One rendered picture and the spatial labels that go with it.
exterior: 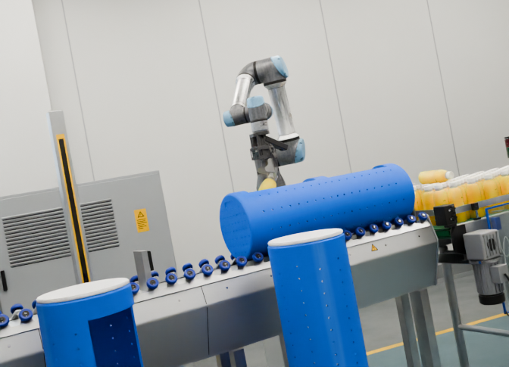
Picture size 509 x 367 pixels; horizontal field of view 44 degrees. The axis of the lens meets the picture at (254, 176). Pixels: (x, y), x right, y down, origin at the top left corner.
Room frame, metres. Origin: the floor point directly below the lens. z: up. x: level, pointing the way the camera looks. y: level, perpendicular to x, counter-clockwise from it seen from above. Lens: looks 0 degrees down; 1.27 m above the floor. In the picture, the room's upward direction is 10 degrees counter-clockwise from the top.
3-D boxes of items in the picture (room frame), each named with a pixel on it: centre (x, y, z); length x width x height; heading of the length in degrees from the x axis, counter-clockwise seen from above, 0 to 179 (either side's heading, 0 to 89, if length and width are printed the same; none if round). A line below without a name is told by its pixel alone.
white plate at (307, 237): (2.32, -0.14, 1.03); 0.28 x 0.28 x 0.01
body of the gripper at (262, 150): (2.73, -0.06, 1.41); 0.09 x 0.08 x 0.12; 119
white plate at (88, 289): (1.95, 0.58, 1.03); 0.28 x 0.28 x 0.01
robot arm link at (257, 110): (2.74, -0.06, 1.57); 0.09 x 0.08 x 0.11; 164
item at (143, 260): (2.44, 0.48, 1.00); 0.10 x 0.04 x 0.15; 29
